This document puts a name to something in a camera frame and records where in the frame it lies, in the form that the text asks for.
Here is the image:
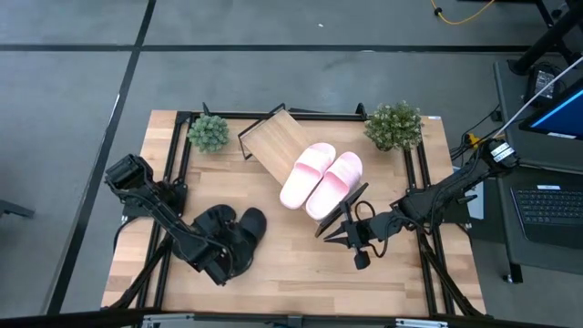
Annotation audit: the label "potted plant white flowers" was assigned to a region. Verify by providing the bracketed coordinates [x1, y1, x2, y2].
[363, 99, 424, 153]

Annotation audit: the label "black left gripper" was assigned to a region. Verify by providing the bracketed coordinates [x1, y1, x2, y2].
[186, 218, 254, 287]

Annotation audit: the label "thin white rod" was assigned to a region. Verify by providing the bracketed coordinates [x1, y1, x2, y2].
[494, 55, 583, 138]

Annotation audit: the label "laptop computer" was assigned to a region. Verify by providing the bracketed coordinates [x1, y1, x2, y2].
[494, 58, 583, 284]

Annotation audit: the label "black camera mount beam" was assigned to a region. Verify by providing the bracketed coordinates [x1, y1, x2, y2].
[0, 308, 583, 328]

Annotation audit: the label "yellow cable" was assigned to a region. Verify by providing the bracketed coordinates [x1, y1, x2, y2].
[430, 0, 496, 26]

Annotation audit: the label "black desk slanted legs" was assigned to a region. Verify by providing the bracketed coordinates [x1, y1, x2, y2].
[507, 0, 583, 77]

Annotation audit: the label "black slide sandal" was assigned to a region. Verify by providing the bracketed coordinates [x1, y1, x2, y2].
[193, 203, 239, 236]
[236, 207, 269, 259]

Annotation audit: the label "black laptop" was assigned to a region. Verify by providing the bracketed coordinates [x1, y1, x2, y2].
[509, 181, 583, 250]

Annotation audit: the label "black aluminium table frame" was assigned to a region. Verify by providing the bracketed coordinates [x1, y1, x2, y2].
[102, 102, 487, 320]

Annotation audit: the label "wooden shelf black metal frame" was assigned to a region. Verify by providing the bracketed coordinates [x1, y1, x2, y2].
[236, 103, 369, 238]

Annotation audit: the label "black power adapter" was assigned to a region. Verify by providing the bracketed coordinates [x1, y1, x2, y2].
[523, 62, 566, 108]

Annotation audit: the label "monitor with blue screen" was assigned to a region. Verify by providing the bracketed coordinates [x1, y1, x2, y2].
[518, 77, 583, 141]

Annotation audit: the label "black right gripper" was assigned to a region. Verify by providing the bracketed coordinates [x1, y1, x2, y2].
[323, 200, 379, 271]

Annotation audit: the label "grey furniture foot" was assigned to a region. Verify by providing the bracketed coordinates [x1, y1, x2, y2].
[0, 199, 36, 220]

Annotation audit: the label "small round green plant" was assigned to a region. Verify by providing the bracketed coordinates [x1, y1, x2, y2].
[186, 113, 231, 154]

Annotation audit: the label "pink slide sandal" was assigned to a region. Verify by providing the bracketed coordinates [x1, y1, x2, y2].
[304, 151, 364, 222]
[279, 142, 337, 210]

